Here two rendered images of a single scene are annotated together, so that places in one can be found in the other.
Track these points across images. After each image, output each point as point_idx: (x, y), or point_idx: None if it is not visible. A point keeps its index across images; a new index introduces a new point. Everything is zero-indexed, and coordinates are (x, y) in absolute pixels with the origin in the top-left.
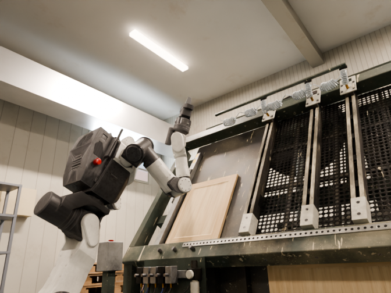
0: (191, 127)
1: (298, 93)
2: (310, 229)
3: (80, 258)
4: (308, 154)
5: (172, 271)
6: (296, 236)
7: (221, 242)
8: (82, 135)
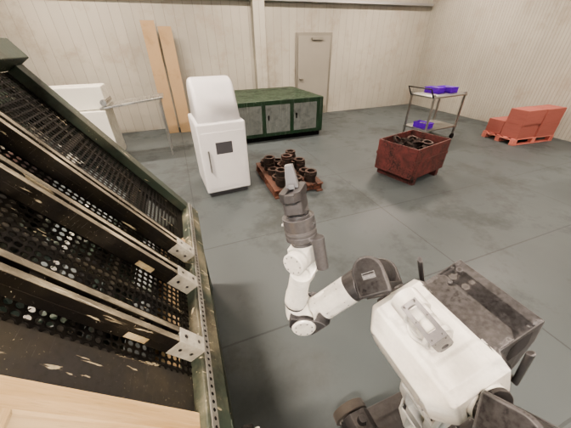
0: (282, 225)
1: None
2: None
3: None
4: (98, 223)
5: None
6: (202, 295)
7: (212, 385)
8: (525, 306)
